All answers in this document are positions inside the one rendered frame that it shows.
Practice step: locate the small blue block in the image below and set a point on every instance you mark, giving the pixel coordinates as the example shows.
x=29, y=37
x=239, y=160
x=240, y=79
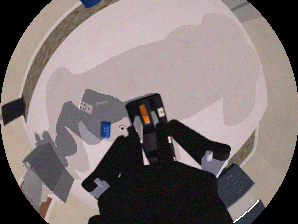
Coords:
x=105, y=129

